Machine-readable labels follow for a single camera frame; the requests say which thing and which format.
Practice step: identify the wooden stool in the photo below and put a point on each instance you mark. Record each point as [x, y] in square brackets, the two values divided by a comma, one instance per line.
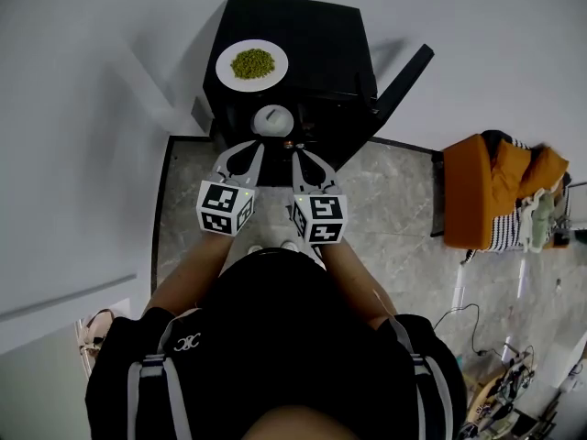
[483, 397]

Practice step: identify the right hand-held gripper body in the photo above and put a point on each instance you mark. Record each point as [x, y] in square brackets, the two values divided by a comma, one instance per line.
[323, 218]

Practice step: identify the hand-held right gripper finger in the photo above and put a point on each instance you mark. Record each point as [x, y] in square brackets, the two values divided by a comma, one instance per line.
[332, 179]
[299, 179]

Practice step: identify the person's right forearm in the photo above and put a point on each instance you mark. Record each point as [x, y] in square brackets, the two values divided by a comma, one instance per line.
[353, 282]

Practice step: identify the person's face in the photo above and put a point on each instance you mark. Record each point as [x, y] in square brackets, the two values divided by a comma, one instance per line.
[298, 426]

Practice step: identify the person's white shoe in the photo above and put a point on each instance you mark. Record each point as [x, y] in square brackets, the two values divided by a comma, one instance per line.
[290, 245]
[255, 249]

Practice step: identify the person's left forearm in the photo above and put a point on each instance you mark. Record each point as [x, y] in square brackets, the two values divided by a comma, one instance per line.
[192, 273]

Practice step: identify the black striped garment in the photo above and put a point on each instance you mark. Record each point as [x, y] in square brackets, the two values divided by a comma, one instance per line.
[497, 136]

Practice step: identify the black and white striped blanket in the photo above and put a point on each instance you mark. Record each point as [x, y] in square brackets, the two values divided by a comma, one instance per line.
[504, 234]

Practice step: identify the black cabinet fridge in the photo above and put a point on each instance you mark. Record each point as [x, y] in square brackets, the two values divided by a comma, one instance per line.
[298, 35]

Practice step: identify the orange cushion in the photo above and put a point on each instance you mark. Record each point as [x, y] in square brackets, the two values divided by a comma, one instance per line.
[546, 170]
[511, 172]

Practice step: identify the beige bag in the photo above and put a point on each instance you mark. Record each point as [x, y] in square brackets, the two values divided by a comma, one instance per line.
[94, 337]

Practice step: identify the pale green cloth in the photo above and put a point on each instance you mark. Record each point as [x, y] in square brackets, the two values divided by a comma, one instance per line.
[539, 220]

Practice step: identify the orange sofa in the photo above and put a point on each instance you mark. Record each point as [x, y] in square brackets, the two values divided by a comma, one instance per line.
[468, 190]

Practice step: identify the person's black shirt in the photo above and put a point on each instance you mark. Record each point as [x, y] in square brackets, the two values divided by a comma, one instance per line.
[284, 337]

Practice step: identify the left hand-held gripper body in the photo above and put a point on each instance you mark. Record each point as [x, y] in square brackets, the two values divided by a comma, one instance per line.
[220, 209]

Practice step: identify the person's white left shoe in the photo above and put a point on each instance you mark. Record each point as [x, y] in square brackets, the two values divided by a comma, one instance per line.
[255, 249]

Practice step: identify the plate of white block food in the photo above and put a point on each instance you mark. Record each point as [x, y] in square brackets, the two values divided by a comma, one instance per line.
[273, 119]

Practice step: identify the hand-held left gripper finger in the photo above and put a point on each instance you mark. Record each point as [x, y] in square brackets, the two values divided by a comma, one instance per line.
[220, 168]
[258, 168]

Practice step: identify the small grey wall box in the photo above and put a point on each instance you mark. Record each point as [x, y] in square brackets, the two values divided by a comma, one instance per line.
[202, 115]

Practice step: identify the person's white right shoe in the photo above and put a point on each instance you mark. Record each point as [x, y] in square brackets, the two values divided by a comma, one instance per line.
[290, 245]

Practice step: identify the plate of green peas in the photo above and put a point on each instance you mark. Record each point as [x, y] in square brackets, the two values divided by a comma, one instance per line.
[251, 64]

